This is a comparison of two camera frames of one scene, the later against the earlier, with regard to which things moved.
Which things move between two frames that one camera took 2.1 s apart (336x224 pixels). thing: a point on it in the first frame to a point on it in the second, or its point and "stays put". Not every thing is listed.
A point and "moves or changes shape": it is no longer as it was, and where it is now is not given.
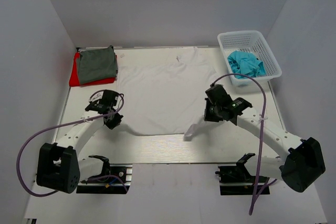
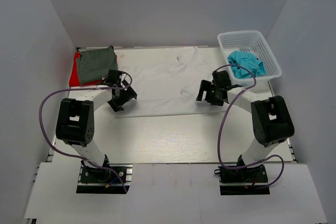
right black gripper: [208, 116] to [207, 86]
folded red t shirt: [74, 79] stays put
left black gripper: [115, 123] to [129, 95]
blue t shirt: [245, 64] stays put
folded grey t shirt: [97, 64] stays put
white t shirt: [164, 89] moves or changes shape
